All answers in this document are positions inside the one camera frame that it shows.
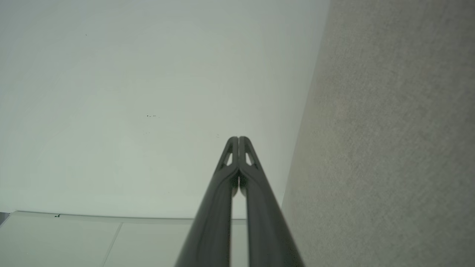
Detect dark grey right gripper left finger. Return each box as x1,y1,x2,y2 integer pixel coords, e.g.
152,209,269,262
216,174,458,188
174,136,239,267

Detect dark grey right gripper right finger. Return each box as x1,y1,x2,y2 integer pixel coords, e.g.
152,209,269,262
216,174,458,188
239,136,305,267

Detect grey fabric sofa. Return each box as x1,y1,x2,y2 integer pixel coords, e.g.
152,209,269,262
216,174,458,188
281,0,475,267

